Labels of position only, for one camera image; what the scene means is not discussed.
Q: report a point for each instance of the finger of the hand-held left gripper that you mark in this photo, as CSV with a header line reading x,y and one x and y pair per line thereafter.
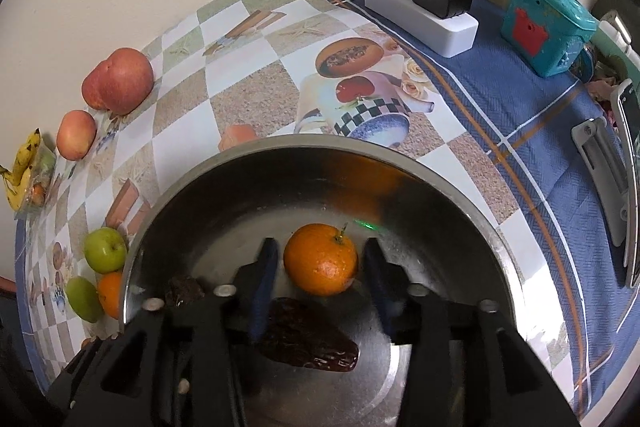
x,y
182,389

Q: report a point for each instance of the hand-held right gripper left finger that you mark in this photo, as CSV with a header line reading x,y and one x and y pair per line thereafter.
x,y
264,287

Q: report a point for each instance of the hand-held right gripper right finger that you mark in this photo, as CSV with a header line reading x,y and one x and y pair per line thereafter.
x,y
378,292

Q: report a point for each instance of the mandarin orange with stem twig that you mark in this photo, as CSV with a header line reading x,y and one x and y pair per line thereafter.
x,y
320,259

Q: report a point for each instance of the dark brown wrinkled date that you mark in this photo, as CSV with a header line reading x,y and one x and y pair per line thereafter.
x,y
184,291

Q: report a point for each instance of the long dark brown date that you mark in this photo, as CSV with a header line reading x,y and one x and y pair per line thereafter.
x,y
320,347

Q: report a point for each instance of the stainless steel bowl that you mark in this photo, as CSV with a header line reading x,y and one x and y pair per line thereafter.
x,y
440,232

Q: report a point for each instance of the green apple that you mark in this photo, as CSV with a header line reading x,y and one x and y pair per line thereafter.
x,y
82,299
105,249

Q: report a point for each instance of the small pale red apple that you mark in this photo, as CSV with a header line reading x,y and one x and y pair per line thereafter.
x,y
76,134

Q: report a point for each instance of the small orange in container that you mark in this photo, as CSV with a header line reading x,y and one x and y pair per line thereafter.
x,y
37,194

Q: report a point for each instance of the large red apple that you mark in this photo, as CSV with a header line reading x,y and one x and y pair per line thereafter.
x,y
129,79
92,89

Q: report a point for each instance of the clear plastic container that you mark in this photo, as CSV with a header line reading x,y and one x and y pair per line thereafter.
x,y
46,169

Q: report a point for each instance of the grey phone stand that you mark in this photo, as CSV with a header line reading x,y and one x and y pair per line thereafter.
x,y
600,172

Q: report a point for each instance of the bunch of yellow bananas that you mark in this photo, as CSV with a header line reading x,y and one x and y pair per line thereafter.
x,y
22,167

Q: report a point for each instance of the white power strip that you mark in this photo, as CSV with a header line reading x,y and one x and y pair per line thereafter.
x,y
425,19

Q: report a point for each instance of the teal plastic toy box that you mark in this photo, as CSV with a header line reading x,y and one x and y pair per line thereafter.
x,y
545,24

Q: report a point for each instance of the pale green plastic case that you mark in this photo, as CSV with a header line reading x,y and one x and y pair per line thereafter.
x,y
617,32

